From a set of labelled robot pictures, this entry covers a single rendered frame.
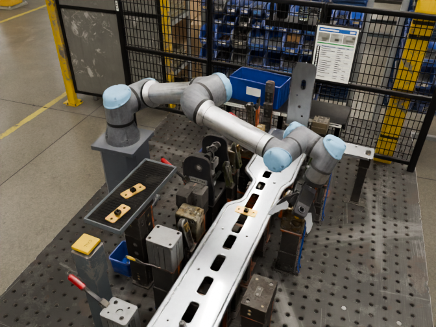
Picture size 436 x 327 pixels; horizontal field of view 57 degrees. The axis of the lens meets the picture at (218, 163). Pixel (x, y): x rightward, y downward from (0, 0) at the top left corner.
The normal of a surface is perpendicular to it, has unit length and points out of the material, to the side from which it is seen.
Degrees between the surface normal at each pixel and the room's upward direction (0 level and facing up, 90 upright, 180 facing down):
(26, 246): 0
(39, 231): 0
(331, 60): 90
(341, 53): 90
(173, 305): 0
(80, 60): 90
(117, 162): 90
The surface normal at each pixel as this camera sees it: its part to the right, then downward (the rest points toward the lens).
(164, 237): 0.01, -0.82
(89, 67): -0.34, 0.55
